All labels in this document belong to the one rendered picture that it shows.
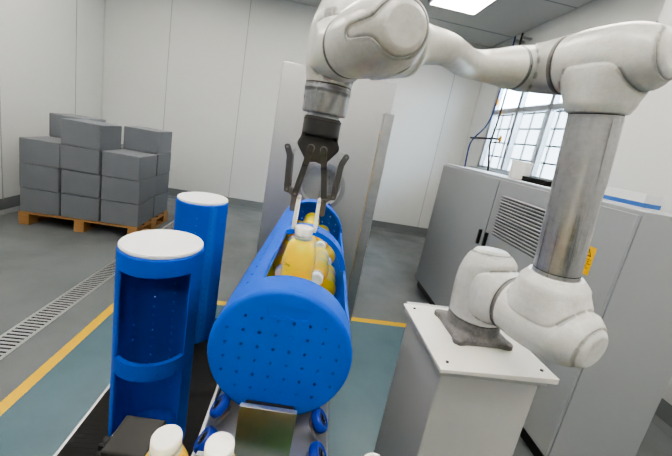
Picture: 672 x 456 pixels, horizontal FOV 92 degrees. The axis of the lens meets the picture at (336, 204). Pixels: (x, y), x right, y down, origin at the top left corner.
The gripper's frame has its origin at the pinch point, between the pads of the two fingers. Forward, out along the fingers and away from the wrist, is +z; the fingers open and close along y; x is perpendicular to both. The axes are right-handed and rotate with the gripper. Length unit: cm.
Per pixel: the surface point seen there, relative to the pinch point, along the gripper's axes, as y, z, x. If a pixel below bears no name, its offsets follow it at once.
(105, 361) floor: 107, 136, -100
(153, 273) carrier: 48, 38, -33
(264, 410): 0.4, 30.4, 19.8
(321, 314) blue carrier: -6.5, 15.8, 11.3
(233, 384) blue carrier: 8.1, 34.3, 11.2
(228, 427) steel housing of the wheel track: 7.6, 42.8, 12.9
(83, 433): 78, 121, -44
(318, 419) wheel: -9.8, 37.7, 12.8
